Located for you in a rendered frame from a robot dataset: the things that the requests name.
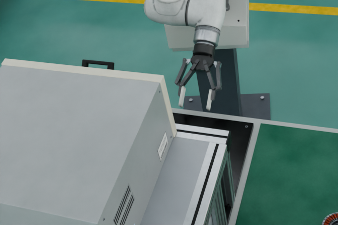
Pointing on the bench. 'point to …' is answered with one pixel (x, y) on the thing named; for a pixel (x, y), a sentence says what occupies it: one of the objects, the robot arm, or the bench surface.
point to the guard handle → (98, 64)
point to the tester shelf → (189, 177)
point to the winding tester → (80, 143)
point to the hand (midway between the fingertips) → (195, 101)
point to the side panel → (215, 219)
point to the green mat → (290, 178)
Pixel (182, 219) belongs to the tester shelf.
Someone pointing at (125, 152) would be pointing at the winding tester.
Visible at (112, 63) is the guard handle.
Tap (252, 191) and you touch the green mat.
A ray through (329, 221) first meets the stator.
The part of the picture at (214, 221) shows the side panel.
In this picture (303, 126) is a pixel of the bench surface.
